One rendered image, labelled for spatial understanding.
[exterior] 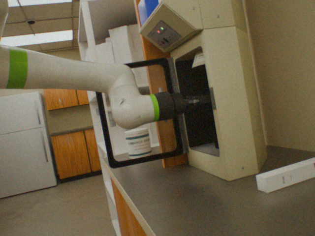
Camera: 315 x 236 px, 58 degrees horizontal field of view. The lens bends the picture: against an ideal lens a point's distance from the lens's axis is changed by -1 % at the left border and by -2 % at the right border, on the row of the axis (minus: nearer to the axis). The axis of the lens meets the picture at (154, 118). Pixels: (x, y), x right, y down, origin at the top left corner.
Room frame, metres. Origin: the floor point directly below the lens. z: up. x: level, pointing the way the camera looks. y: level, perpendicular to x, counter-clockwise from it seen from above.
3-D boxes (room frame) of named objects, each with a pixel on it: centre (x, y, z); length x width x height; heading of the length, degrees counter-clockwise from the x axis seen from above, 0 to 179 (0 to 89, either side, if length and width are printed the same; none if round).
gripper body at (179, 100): (0.99, -0.10, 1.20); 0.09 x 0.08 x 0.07; 108
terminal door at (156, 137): (1.15, 0.06, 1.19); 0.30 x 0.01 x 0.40; 98
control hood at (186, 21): (1.02, -0.09, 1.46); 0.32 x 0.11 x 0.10; 15
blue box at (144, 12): (1.10, -0.07, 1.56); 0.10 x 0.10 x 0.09; 15
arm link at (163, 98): (0.97, -0.03, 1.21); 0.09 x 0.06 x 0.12; 18
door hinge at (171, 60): (1.17, -0.10, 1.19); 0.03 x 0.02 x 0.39; 15
